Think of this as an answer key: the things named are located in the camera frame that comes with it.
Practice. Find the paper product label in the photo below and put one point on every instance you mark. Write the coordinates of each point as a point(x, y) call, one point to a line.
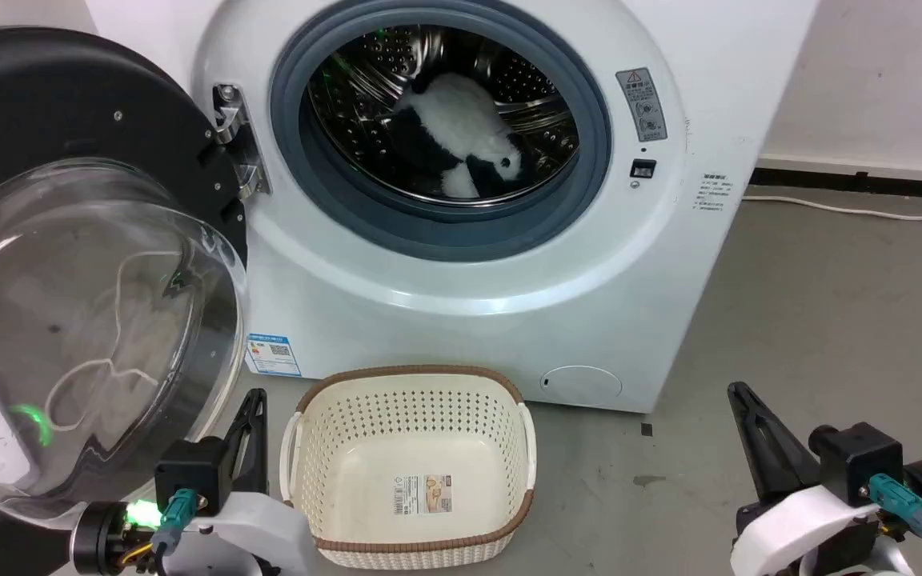
point(423, 494)

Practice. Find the cream laundry basket brown rim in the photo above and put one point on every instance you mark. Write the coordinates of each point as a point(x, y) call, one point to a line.
point(365, 480)

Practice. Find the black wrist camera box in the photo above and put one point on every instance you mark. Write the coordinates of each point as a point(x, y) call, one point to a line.
point(861, 460)
point(193, 472)

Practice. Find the chrome door hinge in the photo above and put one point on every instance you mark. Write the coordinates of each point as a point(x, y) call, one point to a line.
point(241, 152)

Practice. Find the white front-load washing machine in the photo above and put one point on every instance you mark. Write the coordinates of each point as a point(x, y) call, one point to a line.
point(429, 320)

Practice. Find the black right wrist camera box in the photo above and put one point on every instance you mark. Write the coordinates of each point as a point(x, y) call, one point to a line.
point(861, 460)

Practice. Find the blue white energy label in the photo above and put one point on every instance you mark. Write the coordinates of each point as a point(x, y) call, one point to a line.
point(273, 355)

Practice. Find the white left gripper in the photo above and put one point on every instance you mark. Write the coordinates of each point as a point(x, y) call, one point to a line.
point(261, 528)

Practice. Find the round white filter cover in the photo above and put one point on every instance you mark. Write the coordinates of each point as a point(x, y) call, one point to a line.
point(581, 383)

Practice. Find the black wall baseboard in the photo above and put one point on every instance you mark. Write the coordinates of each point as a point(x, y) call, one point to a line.
point(869, 180)

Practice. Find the steel perforated washer drum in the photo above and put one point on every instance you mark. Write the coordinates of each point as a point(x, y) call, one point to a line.
point(361, 88)

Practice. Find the small printed text sticker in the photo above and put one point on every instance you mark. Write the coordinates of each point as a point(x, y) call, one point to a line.
point(715, 194)

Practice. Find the black and white panda plush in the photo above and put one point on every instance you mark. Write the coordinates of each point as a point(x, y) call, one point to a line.
point(461, 112)

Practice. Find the grey warning sticker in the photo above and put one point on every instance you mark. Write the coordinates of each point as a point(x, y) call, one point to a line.
point(642, 104)

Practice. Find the black door latch slot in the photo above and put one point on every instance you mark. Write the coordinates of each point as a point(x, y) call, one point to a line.
point(643, 169)

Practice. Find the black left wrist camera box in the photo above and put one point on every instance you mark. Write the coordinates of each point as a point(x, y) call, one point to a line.
point(193, 472)

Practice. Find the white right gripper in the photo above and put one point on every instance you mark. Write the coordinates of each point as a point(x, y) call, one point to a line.
point(805, 524)

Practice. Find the black washer door glass bowl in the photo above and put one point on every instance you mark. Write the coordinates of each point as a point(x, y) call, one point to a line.
point(29, 96)

